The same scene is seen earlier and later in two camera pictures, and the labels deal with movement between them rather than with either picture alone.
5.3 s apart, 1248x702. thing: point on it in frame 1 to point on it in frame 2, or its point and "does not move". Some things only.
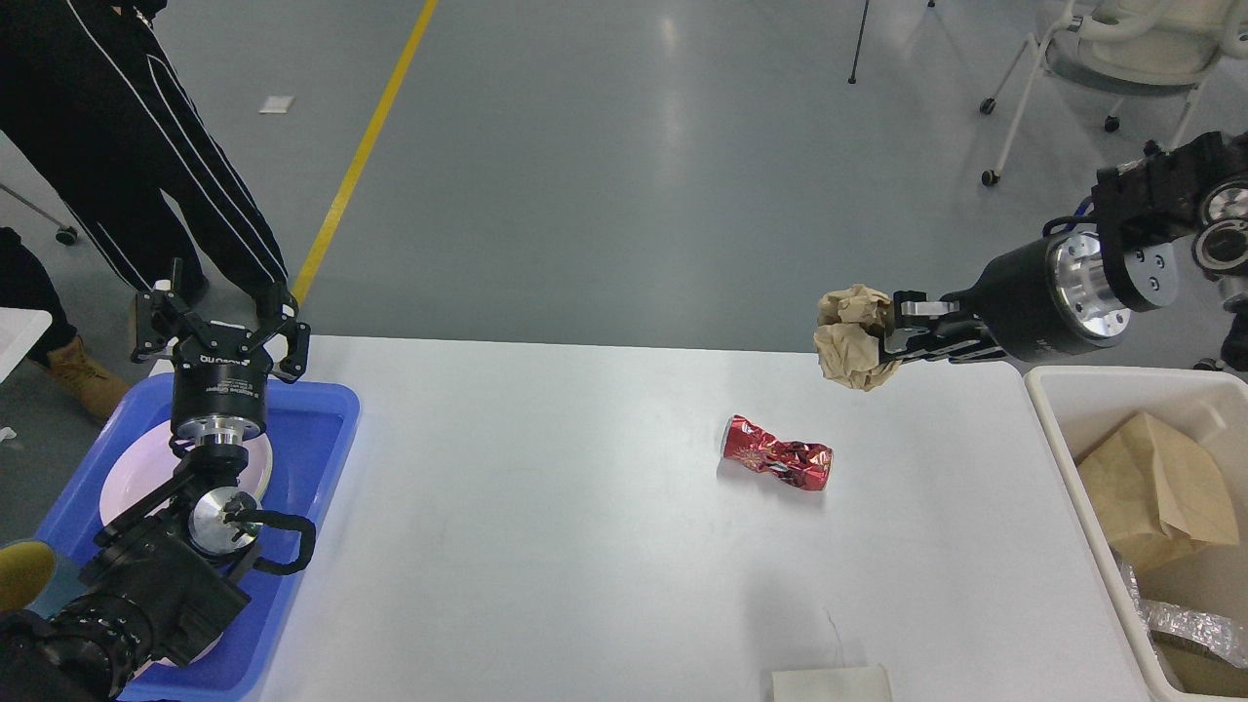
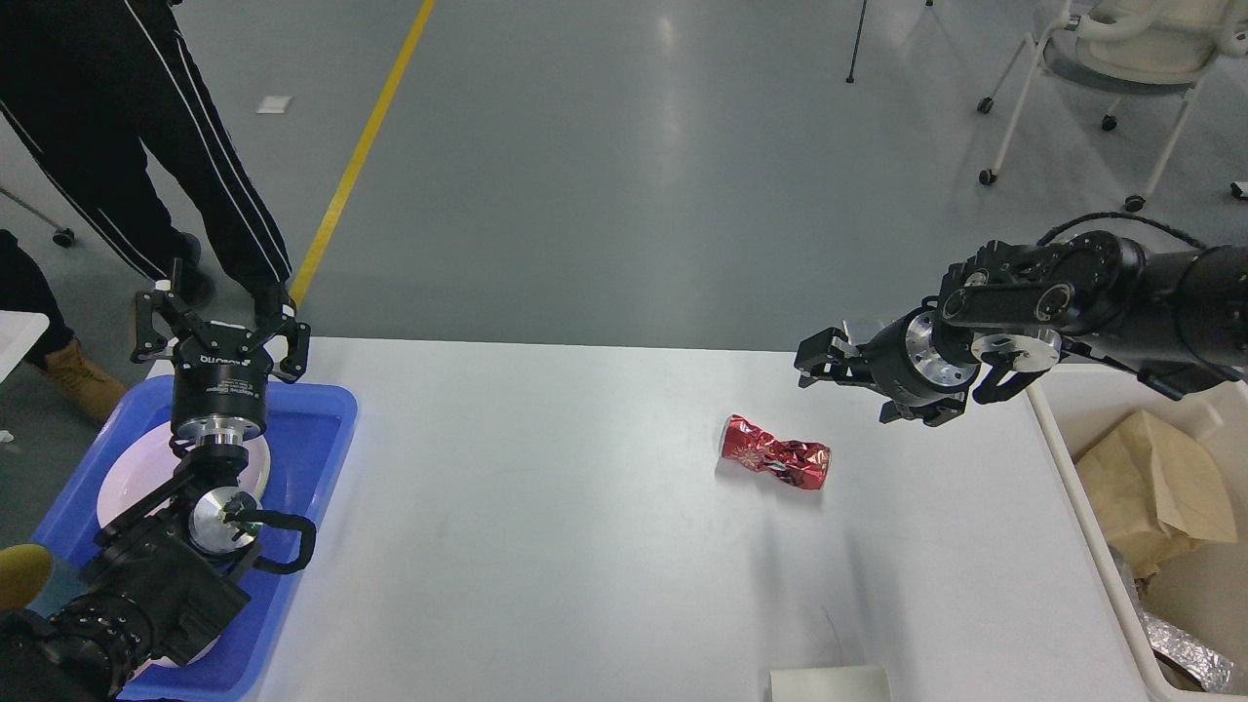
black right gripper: [1048, 299] to [902, 361]
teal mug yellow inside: [27, 568] does not move
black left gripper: [219, 383] does not move
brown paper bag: [1155, 495] does not move
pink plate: [152, 457] does not move
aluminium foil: [1226, 638] to [1213, 671]
